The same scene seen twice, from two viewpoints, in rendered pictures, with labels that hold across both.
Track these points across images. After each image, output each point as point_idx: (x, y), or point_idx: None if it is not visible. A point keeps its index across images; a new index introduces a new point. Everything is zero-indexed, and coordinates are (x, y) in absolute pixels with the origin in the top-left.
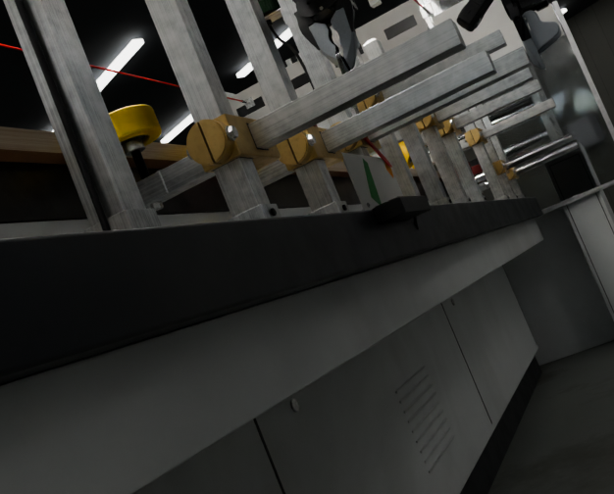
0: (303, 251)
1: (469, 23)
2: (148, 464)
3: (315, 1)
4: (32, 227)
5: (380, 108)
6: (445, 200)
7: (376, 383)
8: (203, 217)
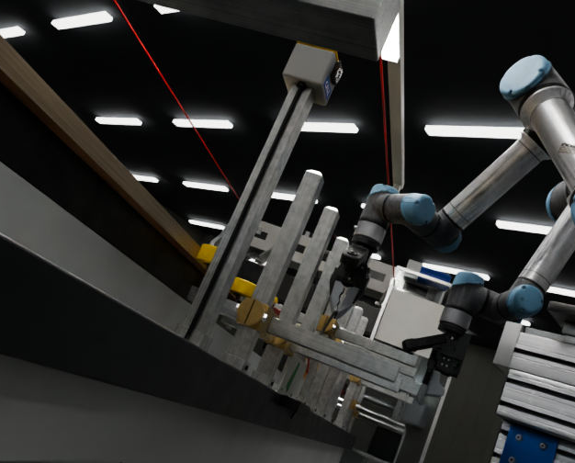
0: (242, 399)
1: (407, 348)
2: (116, 453)
3: (349, 273)
4: (140, 271)
5: None
6: (313, 408)
7: None
8: None
